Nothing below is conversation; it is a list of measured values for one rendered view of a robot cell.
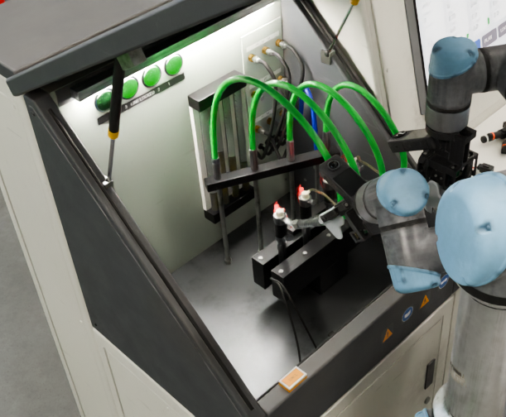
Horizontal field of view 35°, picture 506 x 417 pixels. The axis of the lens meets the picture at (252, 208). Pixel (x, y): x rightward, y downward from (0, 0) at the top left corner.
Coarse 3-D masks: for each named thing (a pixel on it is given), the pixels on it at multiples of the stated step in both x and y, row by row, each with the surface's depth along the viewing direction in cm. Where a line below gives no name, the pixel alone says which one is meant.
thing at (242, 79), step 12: (228, 84) 160; (252, 84) 154; (264, 84) 151; (216, 96) 165; (276, 96) 150; (216, 108) 168; (288, 108) 149; (216, 120) 171; (300, 120) 148; (312, 132) 148; (216, 144) 176; (216, 156) 178; (324, 156) 148
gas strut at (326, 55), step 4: (352, 0) 167; (356, 0) 167; (352, 4) 168; (356, 4) 168; (352, 8) 169; (348, 12) 170; (348, 16) 171; (344, 20) 172; (340, 24) 174; (344, 24) 173; (340, 28) 174; (336, 32) 176; (336, 36) 176; (336, 40) 177; (332, 44) 178; (332, 48) 179; (324, 52) 181; (328, 52) 180; (332, 52) 181; (324, 56) 182; (328, 56) 181; (324, 60) 183; (328, 60) 182; (328, 64) 182
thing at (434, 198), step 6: (432, 180) 146; (432, 186) 146; (438, 186) 146; (432, 192) 147; (438, 192) 146; (432, 198) 148; (438, 198) 147; (426, 204) 150; (432, 204) 149; (438, 204) 148; (426, 210) 152
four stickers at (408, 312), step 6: (444, 276) 183; (444, 282) 184; (426, 294) 180; (420, 300) 179; (426, 300) 182; (420, 306) 180; (408, 312) 177; (402, 318) 176; (408, 318) 178; (384, 330) 172; (390, 330) 174; (384, 336) 173; (390, 336) 176
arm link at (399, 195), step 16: (384, 176) 124; (400, 176) 121; (416, 176) 122; (368, 192) 129; (384, 192) 121; (400, 192) 121; (416, 192) 121; (368, 208) 130; (384, 208) 124; (400, 208) 121; (416, 208) 121; (384, 224) 124
